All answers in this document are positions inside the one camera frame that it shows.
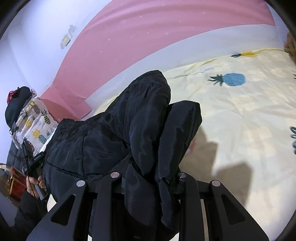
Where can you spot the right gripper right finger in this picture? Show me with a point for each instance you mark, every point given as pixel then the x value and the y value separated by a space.
pixel 209 210

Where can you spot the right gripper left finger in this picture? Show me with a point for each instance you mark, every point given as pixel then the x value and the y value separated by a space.
pixel 80 208

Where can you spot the black puffer jacket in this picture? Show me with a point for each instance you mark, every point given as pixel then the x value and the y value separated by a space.
pixel 141 135

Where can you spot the person's left forearm black sleeve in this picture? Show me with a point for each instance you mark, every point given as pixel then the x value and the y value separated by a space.
pixel 30 212

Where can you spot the red and gold box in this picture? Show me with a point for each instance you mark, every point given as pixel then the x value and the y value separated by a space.
pixel 16 181

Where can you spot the pineapple print folded quilt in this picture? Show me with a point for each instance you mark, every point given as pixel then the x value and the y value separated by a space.
pixel 35 125

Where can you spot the black hat with red trim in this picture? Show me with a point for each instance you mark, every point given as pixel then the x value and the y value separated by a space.
pixel 16 100

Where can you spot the yellow pineapple print bed cover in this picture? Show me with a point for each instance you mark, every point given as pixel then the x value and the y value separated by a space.
pixel 248 106

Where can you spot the brown teddy bear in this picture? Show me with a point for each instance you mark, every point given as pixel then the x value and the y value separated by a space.
pixel 290 47

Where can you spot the beige wall switch plate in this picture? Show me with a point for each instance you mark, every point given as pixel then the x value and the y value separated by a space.
pixel 65 40

